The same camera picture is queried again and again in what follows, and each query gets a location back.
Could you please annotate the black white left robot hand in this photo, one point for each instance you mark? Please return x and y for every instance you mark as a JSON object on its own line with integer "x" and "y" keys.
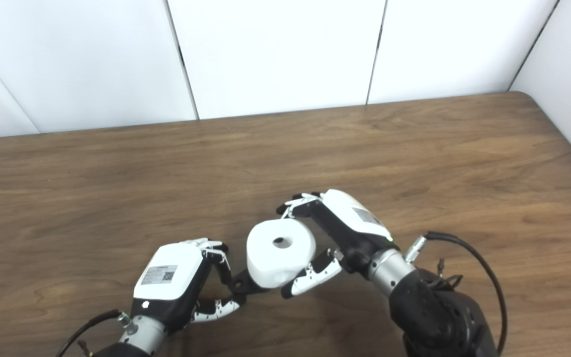
{"x": 171, "y": 272}

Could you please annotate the round white plastic piece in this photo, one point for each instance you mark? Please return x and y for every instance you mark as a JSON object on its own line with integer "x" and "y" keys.
{"x": 275, "y": 263}

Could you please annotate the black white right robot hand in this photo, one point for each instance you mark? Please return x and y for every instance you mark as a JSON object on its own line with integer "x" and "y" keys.
{"x": 352, "y": 223}

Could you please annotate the black plastic holder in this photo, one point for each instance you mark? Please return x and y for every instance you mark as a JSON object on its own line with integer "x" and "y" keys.
{"x": 241, "y": 286}

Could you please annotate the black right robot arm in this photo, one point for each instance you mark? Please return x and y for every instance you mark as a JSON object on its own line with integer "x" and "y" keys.
{"x": 434, "y": 312}

